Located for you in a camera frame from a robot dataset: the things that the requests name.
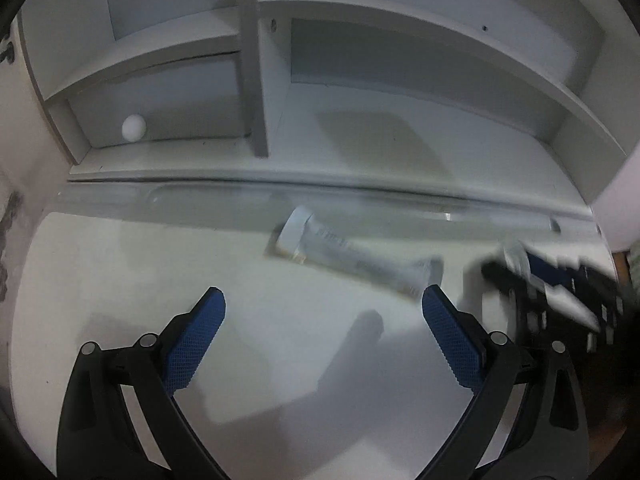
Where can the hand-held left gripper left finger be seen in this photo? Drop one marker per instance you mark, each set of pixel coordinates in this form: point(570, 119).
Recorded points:
point(195, 340)

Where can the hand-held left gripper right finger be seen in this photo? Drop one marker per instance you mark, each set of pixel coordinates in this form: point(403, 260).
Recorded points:
point(452, 342)

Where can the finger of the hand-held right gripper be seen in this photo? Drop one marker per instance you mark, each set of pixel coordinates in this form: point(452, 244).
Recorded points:
point(550, 270)
point(507, 275)

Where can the white toothpaste tube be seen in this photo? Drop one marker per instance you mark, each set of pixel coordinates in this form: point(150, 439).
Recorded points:
point(350, 255)

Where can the white ball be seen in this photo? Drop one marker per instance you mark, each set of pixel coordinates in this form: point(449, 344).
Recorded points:
point(134, 127)

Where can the grey hutch drawer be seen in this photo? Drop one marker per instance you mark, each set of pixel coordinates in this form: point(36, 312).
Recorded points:
point(190, 100)

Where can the grey white desk hutch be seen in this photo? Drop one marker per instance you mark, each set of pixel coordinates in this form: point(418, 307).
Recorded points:
point(260, 85)

